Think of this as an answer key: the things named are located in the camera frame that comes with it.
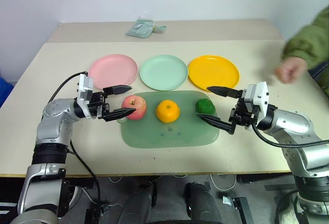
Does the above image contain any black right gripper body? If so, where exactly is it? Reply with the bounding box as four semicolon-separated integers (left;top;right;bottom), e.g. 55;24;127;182
228;96;259;132

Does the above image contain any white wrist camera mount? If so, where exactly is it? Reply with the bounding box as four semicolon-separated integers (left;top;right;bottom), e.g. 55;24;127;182
243;81;270;122
76;73;95;106

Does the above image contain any red apple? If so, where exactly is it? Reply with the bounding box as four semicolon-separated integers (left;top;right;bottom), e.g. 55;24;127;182
121;95;148;121

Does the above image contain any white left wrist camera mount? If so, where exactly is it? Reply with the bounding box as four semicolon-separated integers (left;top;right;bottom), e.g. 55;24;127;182
76;73;95;106

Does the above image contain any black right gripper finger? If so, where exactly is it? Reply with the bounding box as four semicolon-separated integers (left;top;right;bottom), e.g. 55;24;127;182
196;113;236;135
206;86;243;99

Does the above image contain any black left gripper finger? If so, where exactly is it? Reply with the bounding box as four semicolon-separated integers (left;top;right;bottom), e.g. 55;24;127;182
97;107;137;122
102;85;133;97

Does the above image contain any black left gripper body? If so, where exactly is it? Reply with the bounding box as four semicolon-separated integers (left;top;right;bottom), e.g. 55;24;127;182
88;91;112;120

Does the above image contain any light green plate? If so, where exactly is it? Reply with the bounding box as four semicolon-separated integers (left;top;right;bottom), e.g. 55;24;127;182
139;54;189;91

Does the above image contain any clear bag with green contents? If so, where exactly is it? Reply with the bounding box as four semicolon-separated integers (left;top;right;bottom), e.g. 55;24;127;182
125;17;168;40

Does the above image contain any orange mandarin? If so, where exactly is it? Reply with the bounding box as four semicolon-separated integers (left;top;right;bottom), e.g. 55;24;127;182
155;100;180;124

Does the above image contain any person's bare hand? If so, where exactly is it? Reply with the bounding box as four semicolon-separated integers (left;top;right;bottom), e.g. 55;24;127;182
275;57;307;84

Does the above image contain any blue object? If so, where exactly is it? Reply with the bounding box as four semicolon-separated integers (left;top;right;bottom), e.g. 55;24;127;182
0;76;14;109

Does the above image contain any white cable under table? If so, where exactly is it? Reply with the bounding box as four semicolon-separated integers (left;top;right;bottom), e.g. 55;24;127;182
210;174;237;191

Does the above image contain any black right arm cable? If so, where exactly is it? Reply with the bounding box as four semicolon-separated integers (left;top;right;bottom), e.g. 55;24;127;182
251;122;329;148

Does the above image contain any yellow plate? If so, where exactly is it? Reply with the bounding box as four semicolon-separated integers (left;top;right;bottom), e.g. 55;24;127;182
188;55;241;93

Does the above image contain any pink plate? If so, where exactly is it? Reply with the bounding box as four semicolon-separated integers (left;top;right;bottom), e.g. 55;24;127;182
88;53;139;90

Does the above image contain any green round vegetable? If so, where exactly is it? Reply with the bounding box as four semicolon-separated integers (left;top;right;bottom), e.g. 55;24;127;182
195;98;216;117

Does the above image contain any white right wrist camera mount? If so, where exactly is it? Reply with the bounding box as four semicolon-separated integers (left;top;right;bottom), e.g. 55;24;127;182
243;81;270;122

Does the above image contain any metal table leg bracket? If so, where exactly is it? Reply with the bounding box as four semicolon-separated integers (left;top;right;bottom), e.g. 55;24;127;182
222;195;248;224

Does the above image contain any translucent green tray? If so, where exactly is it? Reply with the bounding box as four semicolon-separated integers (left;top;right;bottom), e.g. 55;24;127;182
117;90;221;150

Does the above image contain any dark rounded shape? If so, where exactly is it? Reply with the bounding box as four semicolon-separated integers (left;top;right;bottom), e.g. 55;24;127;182
185;181;227;224

